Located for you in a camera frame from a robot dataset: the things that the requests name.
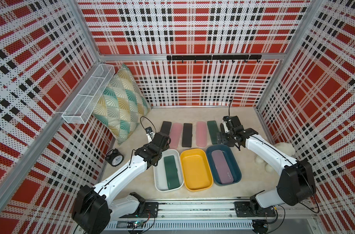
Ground black pencil case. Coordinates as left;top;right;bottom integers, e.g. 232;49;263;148
182;123;193;148
160;121;172;135
220;123;225;138

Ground pink pencil case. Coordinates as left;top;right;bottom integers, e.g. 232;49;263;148
196;121;207;148
169;123;183;149
212;150;234;185

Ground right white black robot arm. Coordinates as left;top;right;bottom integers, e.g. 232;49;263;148
217;116;316;215

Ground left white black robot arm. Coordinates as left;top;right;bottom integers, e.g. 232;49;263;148
72;132;171;234

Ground white storage tray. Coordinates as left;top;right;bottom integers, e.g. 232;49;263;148
154;149;184;193

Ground teal storage tray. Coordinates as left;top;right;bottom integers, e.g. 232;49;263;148
206;144;242;186

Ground yellow storage tray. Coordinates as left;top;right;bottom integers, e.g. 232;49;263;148
180;148;213;192

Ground black alarm clock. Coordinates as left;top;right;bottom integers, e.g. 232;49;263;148
105;149;124;167

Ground patterned throw pillow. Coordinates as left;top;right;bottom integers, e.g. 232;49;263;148
92;64;151;145

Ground white plush seal toy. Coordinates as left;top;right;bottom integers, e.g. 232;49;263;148
255;142;296;173

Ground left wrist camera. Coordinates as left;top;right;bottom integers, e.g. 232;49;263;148
145;127;155;143

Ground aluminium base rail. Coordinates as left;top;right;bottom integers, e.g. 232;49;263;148
109;198;312;222

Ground black hook rail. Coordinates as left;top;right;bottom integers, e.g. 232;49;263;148
166;55;262;61

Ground white wire mesh shelf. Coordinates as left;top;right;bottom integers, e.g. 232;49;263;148
62;63;115;124

